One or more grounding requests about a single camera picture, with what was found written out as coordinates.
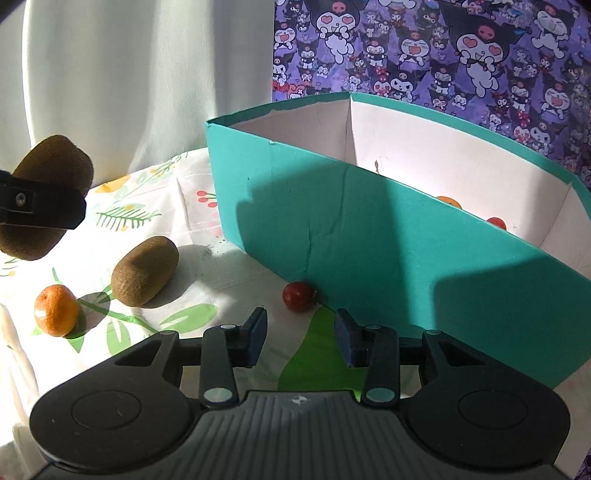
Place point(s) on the floral white tablecloth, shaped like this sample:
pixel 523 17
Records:
pixel 221 286

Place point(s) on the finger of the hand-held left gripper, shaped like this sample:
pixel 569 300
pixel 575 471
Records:
pixel 46 203

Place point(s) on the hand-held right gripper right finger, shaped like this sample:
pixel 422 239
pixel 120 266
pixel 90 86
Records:
pixel 346 341

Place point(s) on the purple cartoon printed cloth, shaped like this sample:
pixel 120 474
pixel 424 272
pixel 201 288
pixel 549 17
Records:
pixel 415 46

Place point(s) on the teal cardboard box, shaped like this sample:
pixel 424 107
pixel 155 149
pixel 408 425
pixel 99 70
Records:
pixel 346 230

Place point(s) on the small orange mandarin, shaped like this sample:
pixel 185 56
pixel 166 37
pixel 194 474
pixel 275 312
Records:
pixel 449 201
pixel 55 309

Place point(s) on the white curtain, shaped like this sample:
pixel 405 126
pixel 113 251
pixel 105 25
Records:
pixel 115 83

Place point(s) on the red apple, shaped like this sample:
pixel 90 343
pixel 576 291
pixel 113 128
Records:
pixel 497 223

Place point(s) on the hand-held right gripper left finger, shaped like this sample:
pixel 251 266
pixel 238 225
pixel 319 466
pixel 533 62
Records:
pixel 256 339

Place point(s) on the brown kiwi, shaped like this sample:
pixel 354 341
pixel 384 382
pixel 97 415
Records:
pixel 51 161
pixel 144 270

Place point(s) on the red cherry tomato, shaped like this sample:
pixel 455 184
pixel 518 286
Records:
pixel 299 295

